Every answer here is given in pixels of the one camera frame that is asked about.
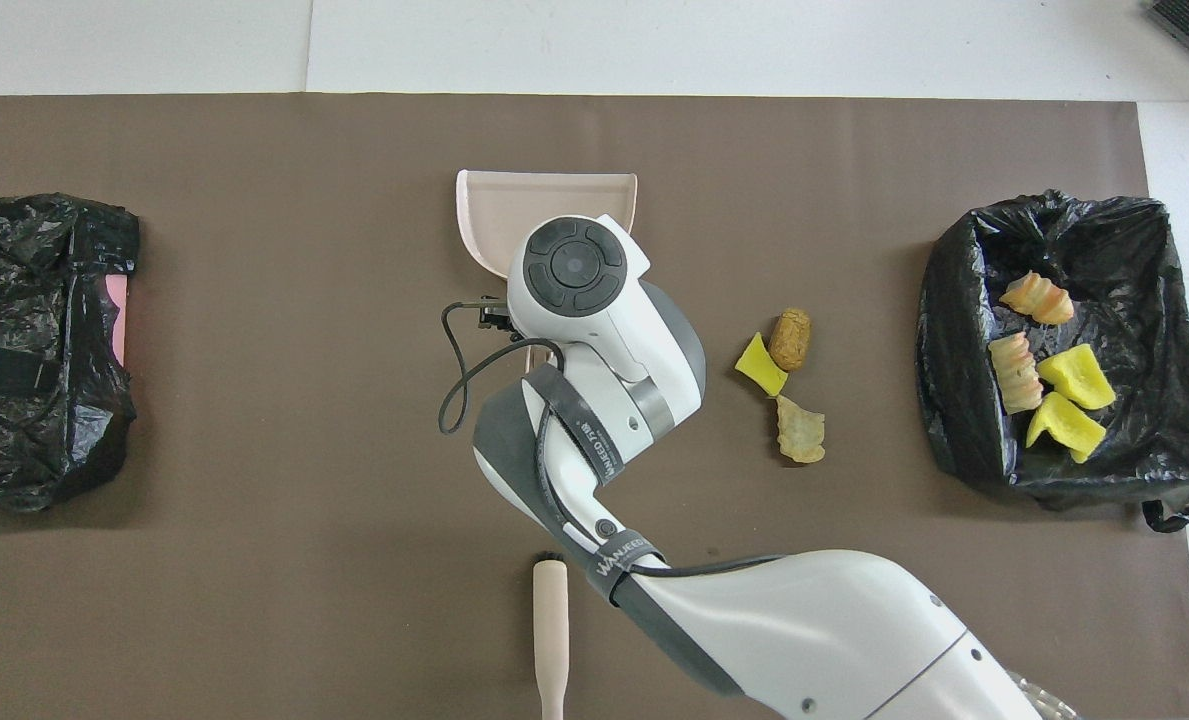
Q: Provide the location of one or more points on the beige plastic dustpan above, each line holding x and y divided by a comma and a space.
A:
494, 205

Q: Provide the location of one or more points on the yellow u-shaped sponge piece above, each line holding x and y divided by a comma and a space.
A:
1062, 425

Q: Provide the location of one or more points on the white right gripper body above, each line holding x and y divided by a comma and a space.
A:
629, 245

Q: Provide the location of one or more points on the brown cork-like lump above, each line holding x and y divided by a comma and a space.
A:
790, 338

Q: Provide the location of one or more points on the pink plastic bin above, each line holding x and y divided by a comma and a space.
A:
119, 320

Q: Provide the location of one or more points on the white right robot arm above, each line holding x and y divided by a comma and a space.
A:
804, 630

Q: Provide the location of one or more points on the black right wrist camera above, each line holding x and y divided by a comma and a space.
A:
496, 317

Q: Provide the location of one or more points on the brown table mat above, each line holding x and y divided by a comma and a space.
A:
254, 150

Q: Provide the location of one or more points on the beige brush with black bristles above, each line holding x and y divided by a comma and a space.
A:
550, 620

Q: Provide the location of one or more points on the pale greenish foam chunk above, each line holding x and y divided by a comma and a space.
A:
1014, 375

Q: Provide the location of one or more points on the black plastic trash bag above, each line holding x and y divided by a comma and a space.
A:
14, 450
954, 400

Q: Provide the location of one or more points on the small beige round lump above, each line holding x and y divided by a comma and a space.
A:
1039, 300

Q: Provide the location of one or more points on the small yellow sponge wedge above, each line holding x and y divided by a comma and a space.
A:
760, 366

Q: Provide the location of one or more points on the yellow sponge block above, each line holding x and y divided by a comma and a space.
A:
1076, 378

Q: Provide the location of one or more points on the pale jagged foam chunk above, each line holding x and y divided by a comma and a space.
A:
800, 432

